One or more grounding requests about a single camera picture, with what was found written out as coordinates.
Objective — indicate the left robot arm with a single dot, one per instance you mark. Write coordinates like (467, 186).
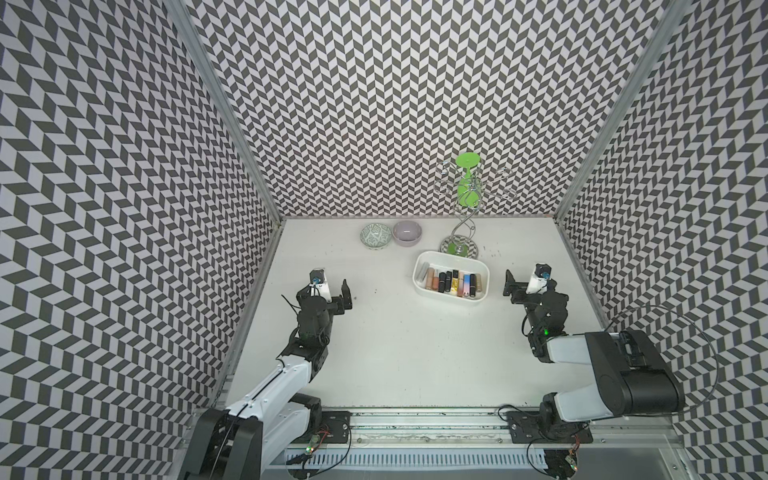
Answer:
(243, 439)

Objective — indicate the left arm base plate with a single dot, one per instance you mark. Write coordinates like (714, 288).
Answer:
(321, 428)

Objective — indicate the white storage box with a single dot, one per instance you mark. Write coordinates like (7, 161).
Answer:
(442, 262)

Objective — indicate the gold black lipstick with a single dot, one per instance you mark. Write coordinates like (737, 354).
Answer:
(455, 274)

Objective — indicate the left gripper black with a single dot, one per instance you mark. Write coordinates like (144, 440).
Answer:
(339, 306)

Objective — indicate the aluminium front rail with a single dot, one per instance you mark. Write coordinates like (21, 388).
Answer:
(483, 427)

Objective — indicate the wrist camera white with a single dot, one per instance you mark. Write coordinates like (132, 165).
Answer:
(318, 284)
(539, 279)

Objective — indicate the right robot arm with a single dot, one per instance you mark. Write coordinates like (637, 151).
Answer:
(630, 377)

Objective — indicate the green patterned bowl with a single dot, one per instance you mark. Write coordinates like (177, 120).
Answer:
(376, 236)

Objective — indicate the purple bowl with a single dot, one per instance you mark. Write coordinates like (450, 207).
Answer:
(407, 233)

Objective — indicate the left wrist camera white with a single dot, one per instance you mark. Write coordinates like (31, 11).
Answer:
(318, 284)

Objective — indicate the peach lipstick tube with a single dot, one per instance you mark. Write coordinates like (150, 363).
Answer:
(429, 281)

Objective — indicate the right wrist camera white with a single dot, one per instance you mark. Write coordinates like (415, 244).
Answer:
(539, 279)

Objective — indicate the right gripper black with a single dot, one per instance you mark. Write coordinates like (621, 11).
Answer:
(518, 287)

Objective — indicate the chrome jewelry stand green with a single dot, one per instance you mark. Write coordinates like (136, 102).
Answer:
(470, 187)

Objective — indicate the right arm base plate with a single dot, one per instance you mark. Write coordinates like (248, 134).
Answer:
(526, 427)

